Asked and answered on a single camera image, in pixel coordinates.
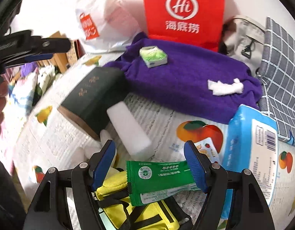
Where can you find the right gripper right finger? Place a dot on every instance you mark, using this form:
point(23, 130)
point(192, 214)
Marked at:
point(212, 179)

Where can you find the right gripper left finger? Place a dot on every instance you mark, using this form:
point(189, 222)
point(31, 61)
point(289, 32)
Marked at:
point(85, 179)

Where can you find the white foam block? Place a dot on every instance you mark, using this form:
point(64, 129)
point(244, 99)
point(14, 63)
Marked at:
point(131, 134)

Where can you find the green sachet packet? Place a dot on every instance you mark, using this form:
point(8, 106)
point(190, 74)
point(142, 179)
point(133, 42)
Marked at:
point(149, 182)

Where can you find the white tissue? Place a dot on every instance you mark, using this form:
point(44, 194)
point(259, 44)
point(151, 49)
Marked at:
point(222, 89)

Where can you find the green tissue pack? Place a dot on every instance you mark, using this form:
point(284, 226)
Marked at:
point(153, 56)

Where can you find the small strawberry sachet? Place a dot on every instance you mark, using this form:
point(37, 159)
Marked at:
point(207, 147)

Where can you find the colourful floral quilt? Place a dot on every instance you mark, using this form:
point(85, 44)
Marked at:
point(23, 96)

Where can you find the fruit print table cover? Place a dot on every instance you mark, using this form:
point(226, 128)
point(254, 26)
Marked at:
point(48, 139)

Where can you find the blue tissue box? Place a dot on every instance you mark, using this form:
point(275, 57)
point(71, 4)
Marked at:
point(252, 143)

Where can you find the brown framed picture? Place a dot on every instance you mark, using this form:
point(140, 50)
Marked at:
point(75, 53)

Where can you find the dark green book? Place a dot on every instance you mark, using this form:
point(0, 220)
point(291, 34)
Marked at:
point(86, 105)

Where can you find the white Miniso plastic bag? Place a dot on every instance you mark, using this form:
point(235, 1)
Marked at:
point(109, 25)

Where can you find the purple knitted cloth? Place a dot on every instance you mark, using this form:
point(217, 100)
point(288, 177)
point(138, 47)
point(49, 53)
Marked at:
point(182, 83)

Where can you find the grey checked folded cloth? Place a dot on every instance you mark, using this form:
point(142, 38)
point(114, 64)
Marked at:
point(277, 75)

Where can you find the grey canvas bag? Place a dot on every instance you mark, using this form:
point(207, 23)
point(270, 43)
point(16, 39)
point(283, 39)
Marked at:
point(242, 39)

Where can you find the red Haidilao paper bag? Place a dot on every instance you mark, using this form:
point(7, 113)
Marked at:
point(194, 22)

